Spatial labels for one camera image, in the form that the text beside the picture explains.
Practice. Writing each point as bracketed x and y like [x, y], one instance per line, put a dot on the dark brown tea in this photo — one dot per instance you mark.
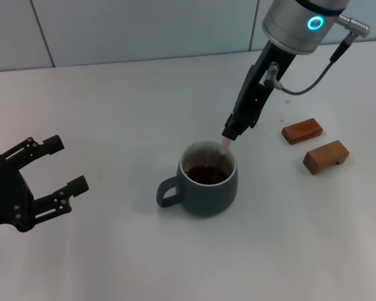
[203, 176]

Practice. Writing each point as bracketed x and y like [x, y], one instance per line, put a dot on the grey ceramic cup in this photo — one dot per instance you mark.
[206, 197]

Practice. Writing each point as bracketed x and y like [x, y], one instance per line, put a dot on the light brown wooden block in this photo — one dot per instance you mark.
[322, 156]

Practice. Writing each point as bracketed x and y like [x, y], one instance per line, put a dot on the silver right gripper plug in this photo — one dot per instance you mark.
[273, 72]

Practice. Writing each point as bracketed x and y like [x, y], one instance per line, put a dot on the dark brown wooden block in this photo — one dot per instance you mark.
[300, 131]

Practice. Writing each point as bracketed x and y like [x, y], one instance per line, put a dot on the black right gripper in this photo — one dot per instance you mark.
[277, 54]

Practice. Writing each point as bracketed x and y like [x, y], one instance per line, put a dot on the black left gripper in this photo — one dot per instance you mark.
[9, 194]

